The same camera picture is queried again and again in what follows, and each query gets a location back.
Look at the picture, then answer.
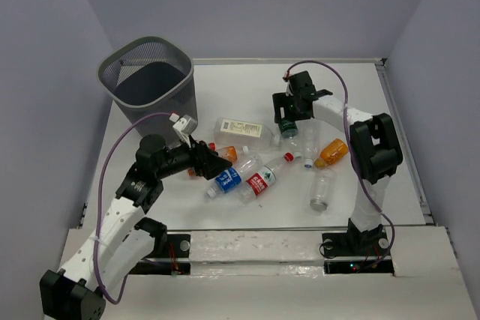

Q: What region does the red-label Nongfu water bottle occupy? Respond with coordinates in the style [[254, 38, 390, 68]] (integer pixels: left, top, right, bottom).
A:
[[237, 152, 296, 204]]

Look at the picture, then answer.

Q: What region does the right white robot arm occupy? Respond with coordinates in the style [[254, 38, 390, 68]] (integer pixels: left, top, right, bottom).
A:
[[272, 71, 403, 254]]

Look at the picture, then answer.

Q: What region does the blue-label water bottle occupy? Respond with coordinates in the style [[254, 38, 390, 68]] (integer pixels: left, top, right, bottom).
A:
[[206, 153, 263, 199]]

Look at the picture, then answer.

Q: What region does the green-label clear bottle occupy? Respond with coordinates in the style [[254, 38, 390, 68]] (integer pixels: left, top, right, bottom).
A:
[[278, 119, 299, 139]]

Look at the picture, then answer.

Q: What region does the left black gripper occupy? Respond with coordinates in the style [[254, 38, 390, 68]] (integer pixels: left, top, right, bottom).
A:
[[155, 133, 232, 181]]

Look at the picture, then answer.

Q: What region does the clear unlabelled blue-ring bottle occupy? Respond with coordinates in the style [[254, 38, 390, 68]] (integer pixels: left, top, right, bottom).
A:
[[300, 127, 320, 169]]

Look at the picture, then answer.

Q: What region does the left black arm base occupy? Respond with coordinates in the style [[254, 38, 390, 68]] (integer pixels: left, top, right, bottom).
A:
[[130, 233, 191, 276]]

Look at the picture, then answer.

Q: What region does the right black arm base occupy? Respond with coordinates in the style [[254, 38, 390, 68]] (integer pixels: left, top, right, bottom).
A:
[[319, 232, 395, 275]]

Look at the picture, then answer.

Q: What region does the grey mesh waste bin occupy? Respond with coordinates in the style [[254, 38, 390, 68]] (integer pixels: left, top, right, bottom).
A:
[[97, 36, 198, 123]]

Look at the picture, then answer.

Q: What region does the orange juice bottle white cap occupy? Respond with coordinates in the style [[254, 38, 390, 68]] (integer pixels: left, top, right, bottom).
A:
[[187, 146, 249, 178]]

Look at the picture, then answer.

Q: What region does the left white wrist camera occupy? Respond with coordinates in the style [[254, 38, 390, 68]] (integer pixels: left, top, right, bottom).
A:
[[169, 113, 198, 147]]

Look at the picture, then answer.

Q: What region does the clear jar silver lid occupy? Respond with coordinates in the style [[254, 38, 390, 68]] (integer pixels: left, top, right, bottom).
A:
[[309, 169, 337, 213]]

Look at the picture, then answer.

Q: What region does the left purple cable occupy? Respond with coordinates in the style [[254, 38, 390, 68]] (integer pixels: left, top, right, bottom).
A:
[[93, 112, 173, 305]]

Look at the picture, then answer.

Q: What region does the large clear beige-label bottle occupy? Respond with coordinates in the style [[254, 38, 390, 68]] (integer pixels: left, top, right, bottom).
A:
[[213, 118, 281, 151]]

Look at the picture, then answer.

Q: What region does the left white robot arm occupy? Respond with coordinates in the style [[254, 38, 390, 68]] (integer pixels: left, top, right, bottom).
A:
[[40, 134, 232, 319]]

